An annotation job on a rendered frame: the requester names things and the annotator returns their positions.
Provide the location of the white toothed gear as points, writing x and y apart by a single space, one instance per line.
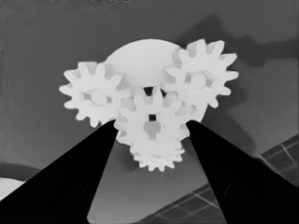
82 90
134 115
159 157
212 90

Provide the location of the white round carrier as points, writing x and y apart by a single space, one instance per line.
143 62

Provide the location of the large thick white disc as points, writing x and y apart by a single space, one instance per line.
7 186

